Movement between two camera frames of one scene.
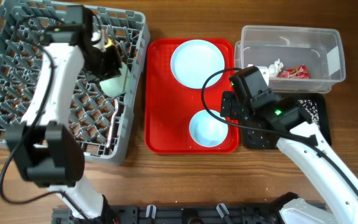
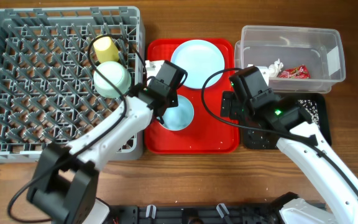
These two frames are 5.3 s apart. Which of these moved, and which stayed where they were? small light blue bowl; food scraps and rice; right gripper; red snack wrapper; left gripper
Moved: small light blue bowl; left gripper
Stayed: food scraps and rice; red snack wrapper; right gripper
